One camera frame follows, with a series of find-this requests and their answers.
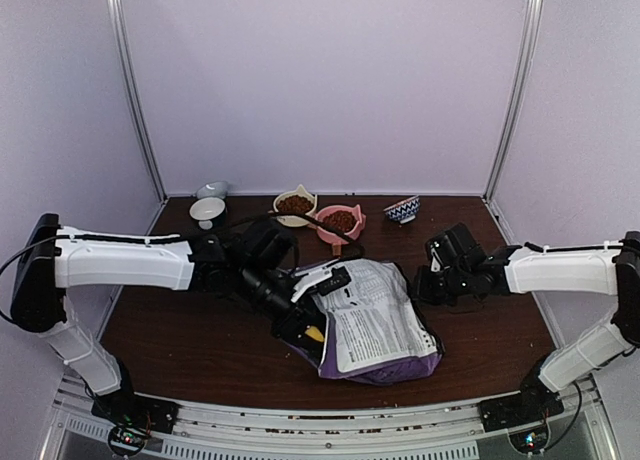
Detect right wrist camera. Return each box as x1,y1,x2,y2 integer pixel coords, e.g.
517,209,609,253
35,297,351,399
425,235,455,272

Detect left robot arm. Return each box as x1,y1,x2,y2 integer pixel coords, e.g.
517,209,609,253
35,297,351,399
5,214,326,424

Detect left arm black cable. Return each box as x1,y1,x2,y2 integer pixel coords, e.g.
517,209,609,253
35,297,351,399
0,212,364,326

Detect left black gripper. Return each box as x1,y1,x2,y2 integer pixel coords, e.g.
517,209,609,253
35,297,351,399
236,262,337,351

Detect blue zigzag patterned bowl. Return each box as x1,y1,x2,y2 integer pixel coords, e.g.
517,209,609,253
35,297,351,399
383,195,421,224

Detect yellow plastic scoop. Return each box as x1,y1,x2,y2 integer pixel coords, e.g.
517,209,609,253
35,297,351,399
305,326,325,343

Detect purple pet food bag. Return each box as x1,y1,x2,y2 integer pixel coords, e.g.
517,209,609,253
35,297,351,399
285,259,444,386

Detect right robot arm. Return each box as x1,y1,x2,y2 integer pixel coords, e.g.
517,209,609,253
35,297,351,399
413,223,639,422

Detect light blue striped bowl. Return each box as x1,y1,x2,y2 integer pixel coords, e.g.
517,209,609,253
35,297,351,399
195,181,229,200

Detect aluminium frame post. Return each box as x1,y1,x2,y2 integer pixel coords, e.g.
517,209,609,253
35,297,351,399
107,0,168,203
483,0,544,204

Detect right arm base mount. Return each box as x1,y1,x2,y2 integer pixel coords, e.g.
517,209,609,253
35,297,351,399
478,357,564,432

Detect right aluminium frame post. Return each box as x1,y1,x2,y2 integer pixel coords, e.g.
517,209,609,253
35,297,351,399
483,0,544,204

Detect brown kibble in pink bowl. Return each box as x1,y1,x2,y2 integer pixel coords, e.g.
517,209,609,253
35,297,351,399
323,210,357,233

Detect pink cat-ear pet bowl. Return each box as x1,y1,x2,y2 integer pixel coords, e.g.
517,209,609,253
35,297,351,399
316,205,366,245

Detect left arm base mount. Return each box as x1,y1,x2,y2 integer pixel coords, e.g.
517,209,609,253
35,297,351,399
85,360,179,434

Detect navy white-dotted bowl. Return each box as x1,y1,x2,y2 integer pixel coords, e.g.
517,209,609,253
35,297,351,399
189,197,227,230

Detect cream cat-ear pet bowl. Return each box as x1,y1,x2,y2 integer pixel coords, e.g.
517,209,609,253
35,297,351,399
273,184,318,228

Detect brown kibble in cream bowl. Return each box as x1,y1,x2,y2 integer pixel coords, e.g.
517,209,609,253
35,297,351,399
277,195,314,214

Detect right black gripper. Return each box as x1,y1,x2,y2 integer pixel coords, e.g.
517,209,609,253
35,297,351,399
411,264,472,307

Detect left aluminium frame post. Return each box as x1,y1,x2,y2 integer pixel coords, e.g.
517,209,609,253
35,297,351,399
107,0,168,203

